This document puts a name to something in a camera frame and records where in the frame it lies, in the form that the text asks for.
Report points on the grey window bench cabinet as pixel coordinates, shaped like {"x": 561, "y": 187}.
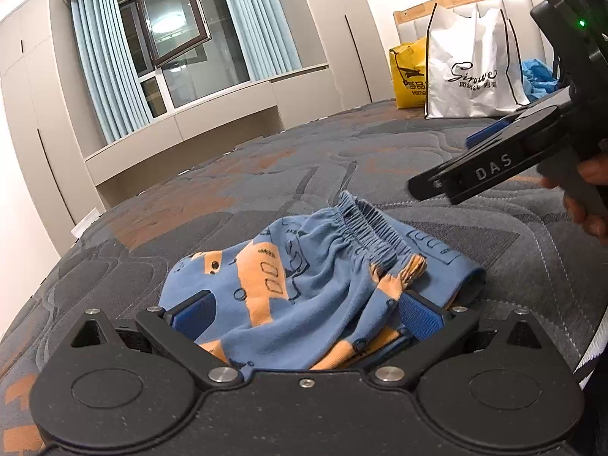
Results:
{"x": 213, "y": 123}

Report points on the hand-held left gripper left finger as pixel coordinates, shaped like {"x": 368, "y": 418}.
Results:
{"x": 195, "y": 314}

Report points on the grey wardrobe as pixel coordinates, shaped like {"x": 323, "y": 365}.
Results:
{"x": 38, "y": 118}
{"x": 337, "y": 42}

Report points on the person's right hand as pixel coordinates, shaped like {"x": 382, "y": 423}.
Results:
{"x": 591, "y": 199}

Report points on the window with open sash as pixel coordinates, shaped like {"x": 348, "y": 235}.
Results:
{"x": 190, "y": 38}

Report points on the blue crumpled cloth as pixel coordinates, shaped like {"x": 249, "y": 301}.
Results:
{"x": 539, "y": 80}

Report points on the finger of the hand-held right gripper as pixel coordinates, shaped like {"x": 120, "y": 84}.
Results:
{"x": 427, "y": 184}
{"x": 489, "y": 134}

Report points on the white shopping bag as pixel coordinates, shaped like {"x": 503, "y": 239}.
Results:
{"x": 475, "y": 71}

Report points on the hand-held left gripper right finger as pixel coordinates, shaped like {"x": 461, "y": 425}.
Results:
{"x": 420, "y": 317}

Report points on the light blue curtain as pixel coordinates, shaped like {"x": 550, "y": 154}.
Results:
{"x": 259, "y": 19}
{"x": 109, "y": 66}

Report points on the grey quilted bed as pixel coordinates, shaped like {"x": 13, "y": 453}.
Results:
{"x": 237, "y": 190}

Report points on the yellow shopping bag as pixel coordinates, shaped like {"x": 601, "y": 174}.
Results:
{"x": 406, "y": 76}

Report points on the blue pants with orange cars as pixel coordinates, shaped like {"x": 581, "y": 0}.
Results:
{"x": 308, "y": 294}

